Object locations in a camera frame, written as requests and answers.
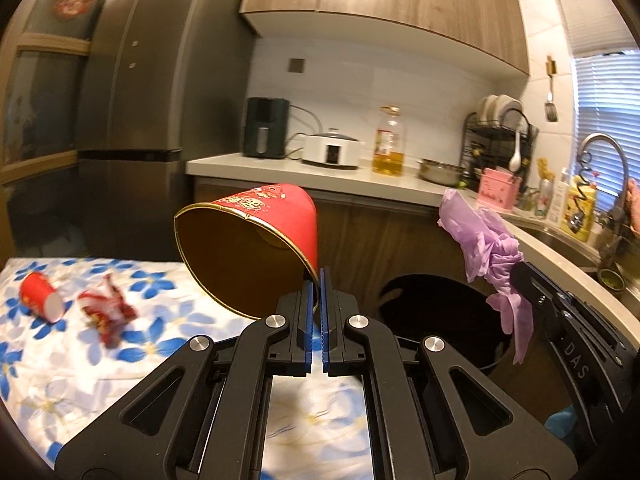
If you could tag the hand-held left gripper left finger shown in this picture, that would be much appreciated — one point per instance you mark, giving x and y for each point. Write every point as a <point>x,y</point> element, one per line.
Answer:
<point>310,330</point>

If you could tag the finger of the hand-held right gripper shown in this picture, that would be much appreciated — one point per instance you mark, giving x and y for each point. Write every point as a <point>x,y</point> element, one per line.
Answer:
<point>535,285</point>

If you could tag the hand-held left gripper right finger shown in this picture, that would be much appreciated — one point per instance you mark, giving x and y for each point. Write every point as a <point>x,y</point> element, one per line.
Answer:
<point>326,330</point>

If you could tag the purple disposable glove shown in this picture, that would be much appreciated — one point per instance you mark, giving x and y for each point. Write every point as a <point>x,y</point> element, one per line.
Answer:
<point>475,240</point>

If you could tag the black trash bin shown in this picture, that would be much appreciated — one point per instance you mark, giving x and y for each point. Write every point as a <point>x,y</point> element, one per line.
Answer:
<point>440,305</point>

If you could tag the red cup with gold inside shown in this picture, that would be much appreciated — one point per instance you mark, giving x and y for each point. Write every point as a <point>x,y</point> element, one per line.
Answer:
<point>280,220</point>

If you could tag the person's right hand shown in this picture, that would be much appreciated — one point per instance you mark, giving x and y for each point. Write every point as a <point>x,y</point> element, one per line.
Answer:
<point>560,425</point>

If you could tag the steel sink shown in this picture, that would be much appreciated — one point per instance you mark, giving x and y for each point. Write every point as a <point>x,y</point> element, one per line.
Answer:
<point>565,247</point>

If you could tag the yellow dish soap bottle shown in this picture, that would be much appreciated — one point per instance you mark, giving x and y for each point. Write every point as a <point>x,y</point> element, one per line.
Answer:
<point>580,210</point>

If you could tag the white bottle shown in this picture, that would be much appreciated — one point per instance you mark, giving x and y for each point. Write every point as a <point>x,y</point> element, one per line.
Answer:
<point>556,200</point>

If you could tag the pink utensil box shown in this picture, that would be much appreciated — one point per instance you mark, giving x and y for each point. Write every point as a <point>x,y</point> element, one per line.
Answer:
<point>500,190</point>

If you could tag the kitchen counter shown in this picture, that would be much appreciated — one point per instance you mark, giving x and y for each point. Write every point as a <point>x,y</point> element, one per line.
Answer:
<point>360,230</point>

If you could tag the white ladle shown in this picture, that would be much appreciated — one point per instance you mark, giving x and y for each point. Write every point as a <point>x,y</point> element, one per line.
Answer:
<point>515,157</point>

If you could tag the steel pot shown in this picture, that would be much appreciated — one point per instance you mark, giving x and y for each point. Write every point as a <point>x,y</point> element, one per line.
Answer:
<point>440,172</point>

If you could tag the black dish rack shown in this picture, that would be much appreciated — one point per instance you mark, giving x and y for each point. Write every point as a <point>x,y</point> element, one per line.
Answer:
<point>482,145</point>

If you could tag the steel faucet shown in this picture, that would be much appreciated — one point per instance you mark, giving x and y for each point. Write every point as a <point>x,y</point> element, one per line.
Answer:
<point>622,160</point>

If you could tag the floral blue white tablecloth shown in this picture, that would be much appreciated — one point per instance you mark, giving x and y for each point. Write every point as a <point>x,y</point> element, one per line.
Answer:
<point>150,355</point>

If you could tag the white electric cooker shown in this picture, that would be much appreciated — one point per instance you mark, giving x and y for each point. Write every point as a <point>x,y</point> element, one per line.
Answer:
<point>332,152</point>

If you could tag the hanging metal spatula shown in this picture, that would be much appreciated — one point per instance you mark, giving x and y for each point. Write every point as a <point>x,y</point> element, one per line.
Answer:
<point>551,107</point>

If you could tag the cooking oil bottle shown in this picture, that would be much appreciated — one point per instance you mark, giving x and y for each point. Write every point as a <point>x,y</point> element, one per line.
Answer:
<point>389,150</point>

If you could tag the window blinds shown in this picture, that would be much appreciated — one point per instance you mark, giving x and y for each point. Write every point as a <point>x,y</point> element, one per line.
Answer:
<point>607,100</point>

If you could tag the crumpled red plastic bag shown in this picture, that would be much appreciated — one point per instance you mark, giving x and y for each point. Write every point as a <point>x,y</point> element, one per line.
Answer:
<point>107,310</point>

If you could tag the black air fryer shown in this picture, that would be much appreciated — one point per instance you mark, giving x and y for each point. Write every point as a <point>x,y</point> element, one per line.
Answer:
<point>265,130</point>

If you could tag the small red paper cup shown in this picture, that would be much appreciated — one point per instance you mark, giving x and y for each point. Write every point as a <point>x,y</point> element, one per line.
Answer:
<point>35,290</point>

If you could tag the grey steel refrigerator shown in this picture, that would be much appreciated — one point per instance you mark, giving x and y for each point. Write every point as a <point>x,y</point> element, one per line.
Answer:
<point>150,85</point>

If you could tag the wooden upper cabinet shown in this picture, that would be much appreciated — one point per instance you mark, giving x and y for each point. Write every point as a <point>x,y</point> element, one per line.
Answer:
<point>400,0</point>

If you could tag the wooden glass door cabinet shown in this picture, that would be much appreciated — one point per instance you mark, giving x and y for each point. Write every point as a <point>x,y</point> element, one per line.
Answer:
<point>40,110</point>

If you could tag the dark wall socket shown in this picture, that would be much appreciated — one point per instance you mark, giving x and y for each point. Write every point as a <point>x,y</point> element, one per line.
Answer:
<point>295,65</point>

